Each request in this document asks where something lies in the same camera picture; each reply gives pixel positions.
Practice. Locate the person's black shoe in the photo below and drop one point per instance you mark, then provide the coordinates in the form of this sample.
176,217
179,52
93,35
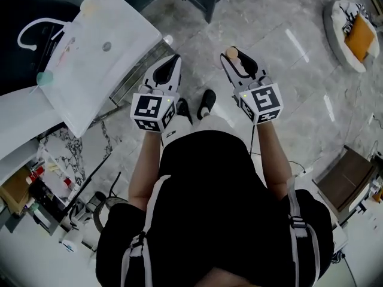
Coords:
208,99
183,109

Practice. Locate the black bar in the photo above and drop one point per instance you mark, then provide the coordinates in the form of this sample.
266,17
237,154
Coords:
86,184

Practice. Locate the person's right forearm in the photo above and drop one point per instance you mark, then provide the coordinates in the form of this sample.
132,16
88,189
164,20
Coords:
272,157

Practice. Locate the white plastic jug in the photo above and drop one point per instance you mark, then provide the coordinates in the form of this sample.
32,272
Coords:
71,239

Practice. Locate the black cabinet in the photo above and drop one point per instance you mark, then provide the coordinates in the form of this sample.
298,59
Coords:
18,70

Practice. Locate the person's left forearm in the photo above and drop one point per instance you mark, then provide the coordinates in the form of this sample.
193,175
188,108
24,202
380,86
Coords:
143,166

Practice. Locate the white curved faucet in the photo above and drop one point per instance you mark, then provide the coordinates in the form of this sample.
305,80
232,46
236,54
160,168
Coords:
64,28

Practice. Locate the beige cup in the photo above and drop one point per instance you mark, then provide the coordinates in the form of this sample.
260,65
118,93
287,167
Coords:
89,6

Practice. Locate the white partition panel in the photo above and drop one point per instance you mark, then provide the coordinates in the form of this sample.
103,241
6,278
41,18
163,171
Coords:
24,115

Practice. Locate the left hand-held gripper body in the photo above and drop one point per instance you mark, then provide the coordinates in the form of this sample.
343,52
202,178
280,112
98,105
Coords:
143,90

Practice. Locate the white toothbrush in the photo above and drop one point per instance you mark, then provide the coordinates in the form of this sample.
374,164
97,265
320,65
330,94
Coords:
34,90

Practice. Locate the brown wooden cabinet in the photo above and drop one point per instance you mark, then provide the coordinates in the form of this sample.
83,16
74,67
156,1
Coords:
347,181

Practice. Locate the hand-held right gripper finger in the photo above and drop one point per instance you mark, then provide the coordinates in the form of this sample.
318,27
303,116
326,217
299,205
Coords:
229,73
261,69

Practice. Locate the red can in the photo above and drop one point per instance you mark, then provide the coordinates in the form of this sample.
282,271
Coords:
35,175

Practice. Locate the brown cardboard box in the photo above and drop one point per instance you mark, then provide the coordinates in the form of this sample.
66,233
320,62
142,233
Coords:
13,190

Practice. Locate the person's black shirt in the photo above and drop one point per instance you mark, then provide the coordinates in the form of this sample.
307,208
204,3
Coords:
215,205

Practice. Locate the person's left black shoe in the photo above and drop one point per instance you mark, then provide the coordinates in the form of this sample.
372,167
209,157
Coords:
183,109

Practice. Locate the white washbasin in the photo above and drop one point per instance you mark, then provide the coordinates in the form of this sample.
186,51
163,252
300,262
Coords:
98,79

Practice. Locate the orange cushion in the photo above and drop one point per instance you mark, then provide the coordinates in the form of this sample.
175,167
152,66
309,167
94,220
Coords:
360,37

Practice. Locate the marble-pattern counter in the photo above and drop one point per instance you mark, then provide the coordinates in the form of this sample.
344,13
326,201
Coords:
68,157

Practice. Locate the green cup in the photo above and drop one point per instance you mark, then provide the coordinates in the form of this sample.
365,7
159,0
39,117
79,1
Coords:
45,78

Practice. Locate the white power strip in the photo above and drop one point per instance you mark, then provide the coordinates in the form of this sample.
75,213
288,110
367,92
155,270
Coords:
303,172

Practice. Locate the person's right black shoe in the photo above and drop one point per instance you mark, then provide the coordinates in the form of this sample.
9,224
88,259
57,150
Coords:
208,99

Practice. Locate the person's pale shorts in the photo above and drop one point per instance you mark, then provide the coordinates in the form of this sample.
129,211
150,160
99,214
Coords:
179,130

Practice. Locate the grey round pet bed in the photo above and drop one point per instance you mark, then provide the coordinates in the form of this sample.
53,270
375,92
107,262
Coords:
332,31

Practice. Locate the pink toothbrush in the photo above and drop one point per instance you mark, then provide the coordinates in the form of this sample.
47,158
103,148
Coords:
64,55

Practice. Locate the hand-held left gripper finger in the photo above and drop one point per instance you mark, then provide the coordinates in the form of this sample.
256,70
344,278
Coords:
179,75
149,76

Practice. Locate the person's right white sock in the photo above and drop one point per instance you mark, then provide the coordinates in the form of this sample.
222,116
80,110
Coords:
205,111

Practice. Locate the small tan round object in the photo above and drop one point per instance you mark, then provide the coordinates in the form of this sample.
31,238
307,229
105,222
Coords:
232,52

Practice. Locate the black-and-white striped cloth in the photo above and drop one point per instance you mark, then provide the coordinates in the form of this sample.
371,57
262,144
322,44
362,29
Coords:
350,13

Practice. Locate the red cup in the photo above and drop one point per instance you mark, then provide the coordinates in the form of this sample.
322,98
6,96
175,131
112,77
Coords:
68,183

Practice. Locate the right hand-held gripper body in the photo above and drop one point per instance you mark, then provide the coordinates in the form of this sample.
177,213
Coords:
246,85

